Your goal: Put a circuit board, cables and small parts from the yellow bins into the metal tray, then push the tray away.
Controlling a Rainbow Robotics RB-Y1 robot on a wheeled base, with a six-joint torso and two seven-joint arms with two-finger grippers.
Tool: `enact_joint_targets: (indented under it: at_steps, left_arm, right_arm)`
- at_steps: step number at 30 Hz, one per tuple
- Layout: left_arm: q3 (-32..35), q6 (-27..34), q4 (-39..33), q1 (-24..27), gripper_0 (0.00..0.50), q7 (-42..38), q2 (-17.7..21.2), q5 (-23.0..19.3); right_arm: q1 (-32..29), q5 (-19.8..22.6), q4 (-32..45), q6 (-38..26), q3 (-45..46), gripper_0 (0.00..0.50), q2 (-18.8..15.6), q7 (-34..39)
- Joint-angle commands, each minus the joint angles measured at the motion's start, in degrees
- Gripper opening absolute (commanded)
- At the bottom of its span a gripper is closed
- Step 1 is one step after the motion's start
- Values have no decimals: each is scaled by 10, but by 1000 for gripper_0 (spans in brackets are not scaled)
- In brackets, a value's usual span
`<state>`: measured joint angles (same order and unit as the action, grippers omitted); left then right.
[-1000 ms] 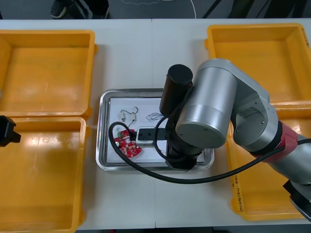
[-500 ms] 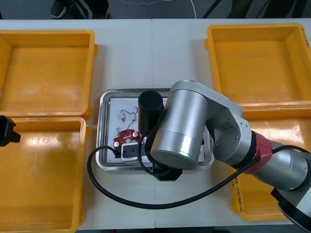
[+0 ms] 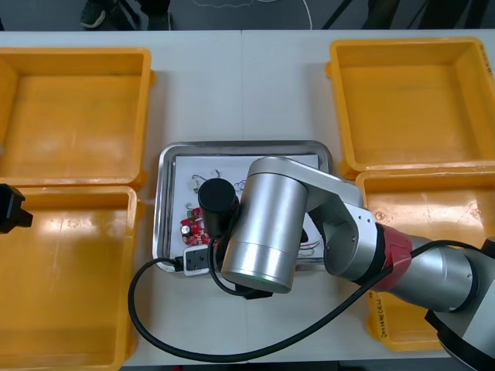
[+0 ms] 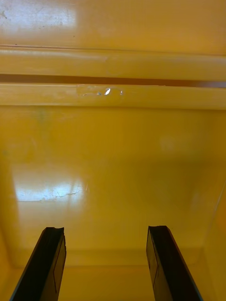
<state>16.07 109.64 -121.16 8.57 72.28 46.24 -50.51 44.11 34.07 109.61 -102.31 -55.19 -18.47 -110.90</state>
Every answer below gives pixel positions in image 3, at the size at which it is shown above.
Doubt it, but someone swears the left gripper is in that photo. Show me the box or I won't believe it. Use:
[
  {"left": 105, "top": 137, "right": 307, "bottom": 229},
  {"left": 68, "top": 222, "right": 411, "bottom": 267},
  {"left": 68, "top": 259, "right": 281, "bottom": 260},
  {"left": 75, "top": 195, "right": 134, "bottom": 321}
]
[{"left": 0, "top": 184, "right": 34, "bottom": 235}]

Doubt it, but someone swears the steel tray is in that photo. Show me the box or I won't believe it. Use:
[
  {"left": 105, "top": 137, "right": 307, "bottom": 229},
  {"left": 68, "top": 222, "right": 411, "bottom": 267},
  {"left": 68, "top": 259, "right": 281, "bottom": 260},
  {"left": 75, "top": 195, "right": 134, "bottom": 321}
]
[{"left": 152, "top": 141, "right": 336, "bottom": 274}]

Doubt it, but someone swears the round red circuit board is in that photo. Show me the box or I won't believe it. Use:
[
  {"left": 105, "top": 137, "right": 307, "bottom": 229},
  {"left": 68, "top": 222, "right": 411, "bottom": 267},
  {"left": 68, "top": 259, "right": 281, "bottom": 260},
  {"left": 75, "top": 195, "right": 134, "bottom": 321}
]
[{"left": 179, "top": 207, "right": 213, "bottom": 249}]

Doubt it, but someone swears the person's shoe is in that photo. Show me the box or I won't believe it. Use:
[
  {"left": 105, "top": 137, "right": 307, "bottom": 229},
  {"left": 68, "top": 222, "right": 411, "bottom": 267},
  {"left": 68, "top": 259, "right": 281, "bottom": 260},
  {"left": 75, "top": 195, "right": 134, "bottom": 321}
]
[{"left": 80, "top": 0, "right": 107, "bottom": 29}]

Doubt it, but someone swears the person's leg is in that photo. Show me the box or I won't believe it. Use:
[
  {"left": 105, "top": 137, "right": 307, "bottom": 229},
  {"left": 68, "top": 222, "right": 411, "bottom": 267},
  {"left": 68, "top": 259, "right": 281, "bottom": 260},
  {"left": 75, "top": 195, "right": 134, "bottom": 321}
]
[{"left": 141, "top": 0, "right": 173, "bottom": 30}]

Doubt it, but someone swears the yellow-orange plastic bin with handwriting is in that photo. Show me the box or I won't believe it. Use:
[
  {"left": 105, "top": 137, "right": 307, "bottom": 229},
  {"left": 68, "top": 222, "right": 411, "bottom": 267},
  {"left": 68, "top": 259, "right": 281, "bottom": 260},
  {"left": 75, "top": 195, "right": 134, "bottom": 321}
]
[{"left": 350, "top": 168, "right": 495, "bottom": 352}]

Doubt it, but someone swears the multicolour wire harness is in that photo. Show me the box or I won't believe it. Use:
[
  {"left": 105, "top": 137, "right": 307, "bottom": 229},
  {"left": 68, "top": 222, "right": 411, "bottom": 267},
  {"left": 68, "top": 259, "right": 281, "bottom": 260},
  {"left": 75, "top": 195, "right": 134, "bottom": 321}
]
[{"left": 296, "top": 238, "right": 323, "bottom": 258}]

